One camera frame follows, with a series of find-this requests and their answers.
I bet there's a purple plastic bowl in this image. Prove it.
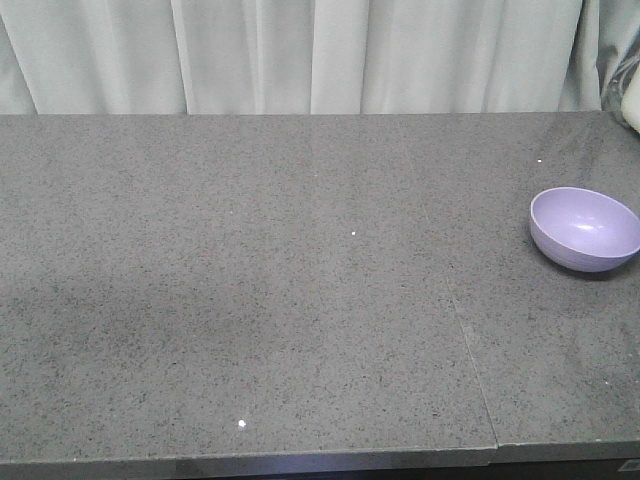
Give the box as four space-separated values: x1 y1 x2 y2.
529 187 639 273

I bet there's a white curtain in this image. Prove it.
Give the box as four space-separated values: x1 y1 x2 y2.
1 1 639 114

